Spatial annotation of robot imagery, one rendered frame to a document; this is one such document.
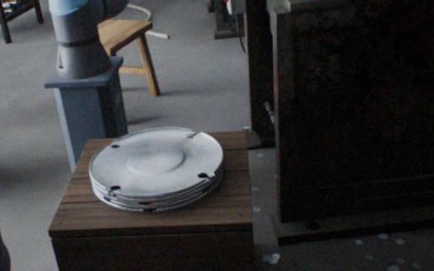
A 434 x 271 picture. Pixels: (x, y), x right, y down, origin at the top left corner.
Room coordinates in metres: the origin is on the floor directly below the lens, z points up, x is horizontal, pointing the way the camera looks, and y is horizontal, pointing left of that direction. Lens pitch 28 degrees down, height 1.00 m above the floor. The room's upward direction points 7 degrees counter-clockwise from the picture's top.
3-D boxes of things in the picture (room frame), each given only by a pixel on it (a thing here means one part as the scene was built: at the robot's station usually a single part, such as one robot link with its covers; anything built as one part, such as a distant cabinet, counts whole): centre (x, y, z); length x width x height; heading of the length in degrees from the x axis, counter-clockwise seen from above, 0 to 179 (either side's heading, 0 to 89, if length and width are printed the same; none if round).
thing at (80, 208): (1.08, 0.05, 0.18); 0.40 x 0.38 x 0.35; 82
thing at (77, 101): (1.54, 0.24, 0.23); 0.19 x 0.19 x 0.45; 79
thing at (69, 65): (1.54, 0.24, 0.50); 0.15 x 0.15 x 0.10
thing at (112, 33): (2.26, 0.23, 0.16); 0.34 x 0.24 x 0.34; 151
